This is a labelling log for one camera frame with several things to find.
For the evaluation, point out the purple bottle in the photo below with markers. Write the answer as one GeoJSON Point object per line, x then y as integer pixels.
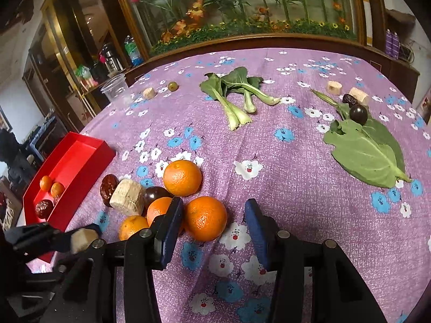
{"type": "Point", "coordinates": [395, 44]}
{"type": "Point", "coordinates": [388, 42]}

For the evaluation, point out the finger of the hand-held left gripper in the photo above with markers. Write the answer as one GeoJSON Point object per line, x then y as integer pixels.
{"type": "Point", "coordinates": [37, 237]}
{"type": "Point", "coordinates": [43, 276]}

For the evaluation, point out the glass flower display case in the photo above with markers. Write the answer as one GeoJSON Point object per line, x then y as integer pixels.
{"type": "Point", "coordinates": [235, 6]}

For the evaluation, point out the purple floral tablecloth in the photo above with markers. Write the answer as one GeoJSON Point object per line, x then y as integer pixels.
{"type": "Point", "coordinates": [286, 181]}

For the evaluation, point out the white yam piece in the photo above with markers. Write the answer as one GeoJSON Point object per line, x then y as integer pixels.
{"type": "Point", "coordinates": [81, 240]}

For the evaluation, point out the green olive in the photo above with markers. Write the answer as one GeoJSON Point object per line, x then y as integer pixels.
{"type": "Point", "coordinates": [172, 85]}

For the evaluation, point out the wall shelf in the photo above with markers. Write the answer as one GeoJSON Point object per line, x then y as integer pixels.
{"type": "Point", "coordinates": [399, 15]}

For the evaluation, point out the black kettle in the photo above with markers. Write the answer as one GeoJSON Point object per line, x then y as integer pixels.
{"type": "Point", "coordinates": [98, 71]}

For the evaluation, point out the clear plastic cup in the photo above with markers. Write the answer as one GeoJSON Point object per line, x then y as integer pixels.
{"type": "Point", "coordinates": [114, 89]}

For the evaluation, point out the red tray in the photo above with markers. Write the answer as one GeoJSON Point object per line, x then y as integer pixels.
{"type": "Point", "coordinates": [77, 161]}

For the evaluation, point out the steel thermos pot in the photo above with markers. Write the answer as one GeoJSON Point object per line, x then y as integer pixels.
{"type": "Point", "coordinates": [110, 59]}

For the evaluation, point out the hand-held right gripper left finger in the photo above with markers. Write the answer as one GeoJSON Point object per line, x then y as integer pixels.
{"type": "Point", "coordinates": [171, 232]}

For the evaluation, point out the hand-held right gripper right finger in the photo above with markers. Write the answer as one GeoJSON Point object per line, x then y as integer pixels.
{"type": "Point", "coordinates": [257, 232]}

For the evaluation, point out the dark purple plum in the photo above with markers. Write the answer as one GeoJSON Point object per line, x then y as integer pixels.
{"type": "Point", "coordinates": [358, 113]}
{"type": "Point", "coordinates": [155, 194]}

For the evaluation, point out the framed wall picture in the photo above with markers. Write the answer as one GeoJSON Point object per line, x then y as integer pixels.
{"type": "Point", "coordinates": [4, 119]}

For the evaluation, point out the red date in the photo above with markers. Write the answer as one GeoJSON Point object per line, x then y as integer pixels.
{"type": "Point", "coordinates": [43, 208]}
{"type": "Point", "coordinates": [346, 99]}
{"type": "Point", "coordinates": [108, 190]}

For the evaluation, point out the table with blue cloth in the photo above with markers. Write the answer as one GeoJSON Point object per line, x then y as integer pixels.
{"type": "Point", "coordinates": [37, 144]}

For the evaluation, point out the light green cabbage leaf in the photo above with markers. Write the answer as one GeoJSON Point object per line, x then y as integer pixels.
{"type": "Point", "coordinates": [363, 154]}

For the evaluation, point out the green bag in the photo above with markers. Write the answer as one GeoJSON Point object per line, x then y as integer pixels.
{"type": "Point", "coordinates": [83, 73]}

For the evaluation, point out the pink container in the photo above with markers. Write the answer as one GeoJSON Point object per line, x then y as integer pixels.
{"type": "Point", "coordinates": [89, 82]}

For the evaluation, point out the plastic water bottle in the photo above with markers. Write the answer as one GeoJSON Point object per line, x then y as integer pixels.
{"type": "Point", "coordinates": [133, 52]}

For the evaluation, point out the dark green leaf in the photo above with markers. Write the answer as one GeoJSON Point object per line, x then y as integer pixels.
{"type": "Point", "coordinates": [387, 138]}

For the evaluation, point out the green bok choy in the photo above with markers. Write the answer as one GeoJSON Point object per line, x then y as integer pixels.
{"type": "Point", "coordinates": [219, 96]}
{"type": "Point", "coordinates": [251, 89]}

